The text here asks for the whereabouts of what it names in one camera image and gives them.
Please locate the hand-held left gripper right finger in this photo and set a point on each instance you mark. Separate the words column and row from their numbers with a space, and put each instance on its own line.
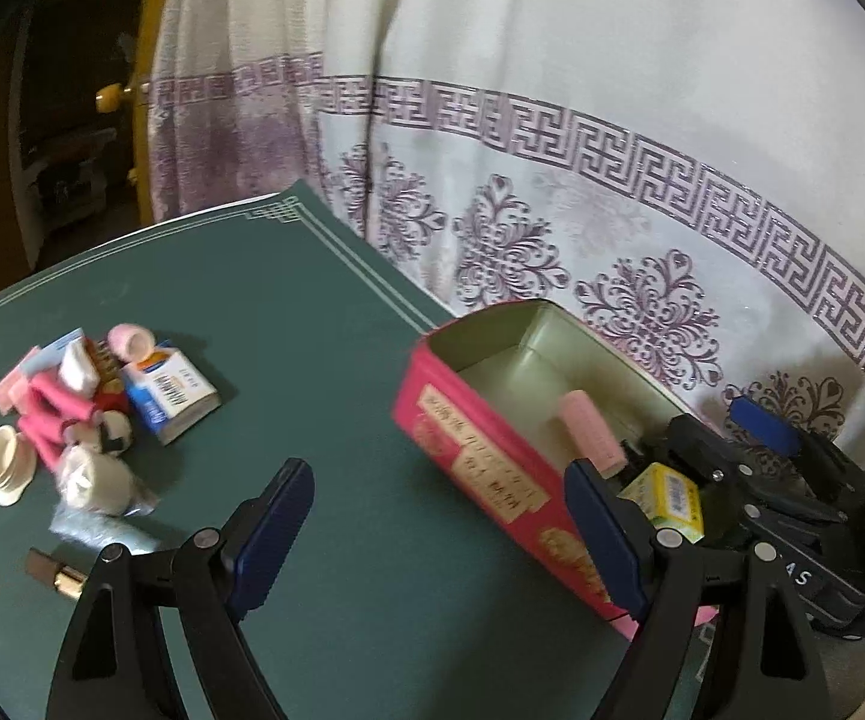
column 605, row 540

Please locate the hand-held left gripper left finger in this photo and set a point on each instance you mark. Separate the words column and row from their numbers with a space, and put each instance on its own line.
column 267, row 532

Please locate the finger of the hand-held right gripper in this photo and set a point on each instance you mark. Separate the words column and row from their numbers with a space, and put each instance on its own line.
column 766, row 424
column 710, row 465

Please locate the small yellow green box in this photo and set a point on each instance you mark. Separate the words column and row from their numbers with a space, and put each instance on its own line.
column 665, row 499

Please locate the pale pink hair roller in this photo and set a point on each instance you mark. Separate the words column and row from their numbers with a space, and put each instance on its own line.
column 590, row 431

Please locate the red paper packet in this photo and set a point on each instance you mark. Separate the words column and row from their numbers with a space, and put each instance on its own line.
column 477, row 442

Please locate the panda toy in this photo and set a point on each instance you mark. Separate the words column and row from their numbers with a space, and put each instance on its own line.
column 113, row 431

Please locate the fuzzy pink hair roller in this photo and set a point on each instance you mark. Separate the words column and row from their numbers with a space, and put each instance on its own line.
column 16, row 382

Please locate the green desktop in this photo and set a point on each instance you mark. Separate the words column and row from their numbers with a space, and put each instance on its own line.
column 327, row 360

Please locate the light blue packet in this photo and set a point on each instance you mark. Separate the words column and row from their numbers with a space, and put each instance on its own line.
column 98, row 532

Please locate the blue white medicine box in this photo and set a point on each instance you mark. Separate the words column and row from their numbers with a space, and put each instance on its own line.
column 173, row 390

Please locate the white cup in clear bag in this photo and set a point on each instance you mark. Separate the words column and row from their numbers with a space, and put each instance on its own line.
column 98, row 480

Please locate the red snack packet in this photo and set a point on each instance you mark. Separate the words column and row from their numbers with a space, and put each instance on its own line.
column 109, row 388

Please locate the brown gold lipstick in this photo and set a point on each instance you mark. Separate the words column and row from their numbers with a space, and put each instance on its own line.
column 57, row 574

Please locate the white tissue packet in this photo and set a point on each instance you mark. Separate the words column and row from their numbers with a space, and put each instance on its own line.
column 78, row 371

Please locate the cream plastic cup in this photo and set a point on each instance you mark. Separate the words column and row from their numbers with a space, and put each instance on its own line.
column 4, row 461

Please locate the dark furniture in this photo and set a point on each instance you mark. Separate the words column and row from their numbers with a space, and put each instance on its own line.
column 64, row 172

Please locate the white purple patterned curtain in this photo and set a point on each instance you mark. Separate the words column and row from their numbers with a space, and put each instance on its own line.
column 552, row 52

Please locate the yellow door knob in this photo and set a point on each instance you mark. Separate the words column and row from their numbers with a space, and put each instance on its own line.
column 113, row 99

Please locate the yellow door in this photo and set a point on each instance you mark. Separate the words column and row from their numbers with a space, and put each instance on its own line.
column 148, row 30

